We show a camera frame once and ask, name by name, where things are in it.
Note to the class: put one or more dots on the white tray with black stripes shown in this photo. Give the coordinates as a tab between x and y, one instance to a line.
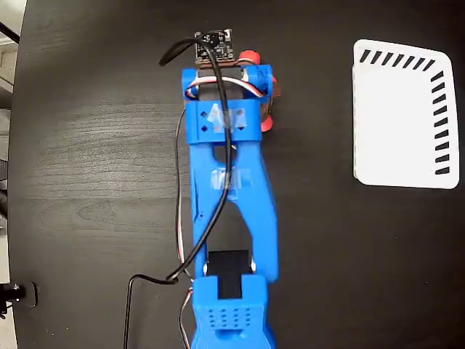
392	127

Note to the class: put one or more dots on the black table clamp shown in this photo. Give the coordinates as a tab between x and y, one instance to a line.
30	293

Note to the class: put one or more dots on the red turtle toy gold shell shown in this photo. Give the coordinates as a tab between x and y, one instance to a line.
248	57

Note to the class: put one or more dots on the clear tape piece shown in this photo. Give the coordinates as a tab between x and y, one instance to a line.
227	118
232	179

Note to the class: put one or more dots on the black metal rod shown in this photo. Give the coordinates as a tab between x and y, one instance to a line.
9	32

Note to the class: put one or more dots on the brown gripper with servo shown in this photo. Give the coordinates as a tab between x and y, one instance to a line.
268	126

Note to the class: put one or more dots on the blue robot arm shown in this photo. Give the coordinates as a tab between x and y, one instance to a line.
232	218

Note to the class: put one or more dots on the bare circuit board camera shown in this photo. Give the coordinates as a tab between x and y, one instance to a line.
218	49

